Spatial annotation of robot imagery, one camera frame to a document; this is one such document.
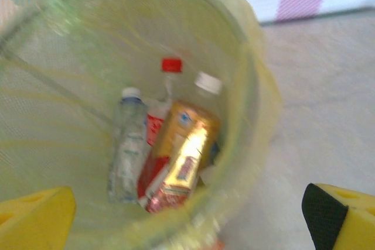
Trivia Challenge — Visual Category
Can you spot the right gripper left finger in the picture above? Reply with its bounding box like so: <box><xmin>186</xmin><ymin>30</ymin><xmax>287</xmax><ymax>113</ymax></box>
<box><xmin>0</xmin><ymin>186</ymin><xmax>77</xmax><ymax>250</ymax></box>

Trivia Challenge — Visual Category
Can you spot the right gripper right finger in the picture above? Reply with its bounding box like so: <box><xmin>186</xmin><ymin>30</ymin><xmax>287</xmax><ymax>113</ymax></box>
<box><xmin>301</xmin><ymin>182</ymin><xmax>375</xmax><ymax>250</ymax></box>

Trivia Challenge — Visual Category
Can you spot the red and gold label bottle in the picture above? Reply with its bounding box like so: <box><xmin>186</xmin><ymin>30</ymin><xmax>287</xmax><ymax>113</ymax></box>
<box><xmin>145</xmin><ymin>70</ymin><xmax>224</xmax><ymax>215</ymax></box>

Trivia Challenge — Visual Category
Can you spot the clear water bottle blue tint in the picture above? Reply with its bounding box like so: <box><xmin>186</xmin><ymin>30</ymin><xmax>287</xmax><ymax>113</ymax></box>
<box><xmin>107</xmin><ymin>85</ymin><xmax>149</xmax><ymax>205</ymax></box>

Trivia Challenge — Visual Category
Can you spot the red label bottle red cap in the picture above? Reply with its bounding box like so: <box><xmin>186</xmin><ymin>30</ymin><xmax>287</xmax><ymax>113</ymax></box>
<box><xmin>137</xmin><ymin>56</ymin><xmax>184</xmax><ymax>201</ymax></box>

